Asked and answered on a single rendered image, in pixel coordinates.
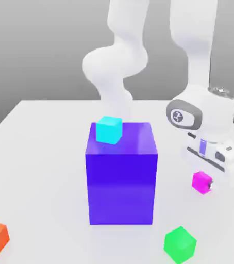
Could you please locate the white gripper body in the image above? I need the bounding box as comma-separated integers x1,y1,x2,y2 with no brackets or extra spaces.
186,143,234,187

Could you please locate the small magenta cube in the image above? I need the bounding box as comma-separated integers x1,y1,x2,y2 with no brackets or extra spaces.
191,170,213,195

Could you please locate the small green cube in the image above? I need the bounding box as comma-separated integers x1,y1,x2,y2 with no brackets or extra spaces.
163,225,197,264

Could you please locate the small cyan cube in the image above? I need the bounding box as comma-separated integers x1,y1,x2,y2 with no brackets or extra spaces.
95,115,123,145

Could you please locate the large purple box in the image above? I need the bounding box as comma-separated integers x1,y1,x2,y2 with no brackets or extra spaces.
85,122,158,226

